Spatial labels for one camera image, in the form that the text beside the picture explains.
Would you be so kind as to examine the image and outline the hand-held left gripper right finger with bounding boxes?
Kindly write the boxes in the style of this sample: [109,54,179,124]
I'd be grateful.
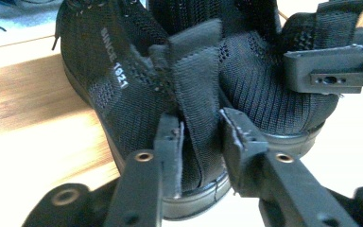
[217,107,269,199]

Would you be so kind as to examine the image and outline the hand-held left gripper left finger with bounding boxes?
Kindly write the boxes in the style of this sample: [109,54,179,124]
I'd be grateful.
[152,113,185,201]

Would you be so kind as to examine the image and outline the black knit shoe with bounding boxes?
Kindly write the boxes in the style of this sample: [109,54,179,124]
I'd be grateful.
[51,0,363,221]

